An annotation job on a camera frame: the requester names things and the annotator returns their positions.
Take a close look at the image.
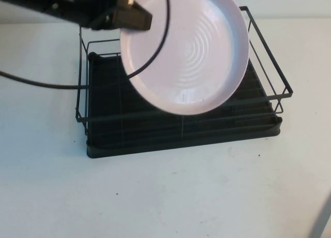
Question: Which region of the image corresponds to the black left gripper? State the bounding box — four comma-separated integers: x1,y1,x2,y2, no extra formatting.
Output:
77,0,154,32

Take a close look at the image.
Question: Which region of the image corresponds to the pink round plate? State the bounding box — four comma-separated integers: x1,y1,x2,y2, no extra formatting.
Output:
120,0,250,115

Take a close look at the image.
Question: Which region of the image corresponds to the black plastic drip tray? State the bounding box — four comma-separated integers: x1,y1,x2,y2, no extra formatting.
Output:
86,51,283,159

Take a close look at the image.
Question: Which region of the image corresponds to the black cable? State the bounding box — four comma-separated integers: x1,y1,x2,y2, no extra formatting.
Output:
0,0,171,91

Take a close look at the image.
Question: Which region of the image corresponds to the black wire dish rack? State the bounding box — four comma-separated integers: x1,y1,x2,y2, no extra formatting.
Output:
74,5,294,143

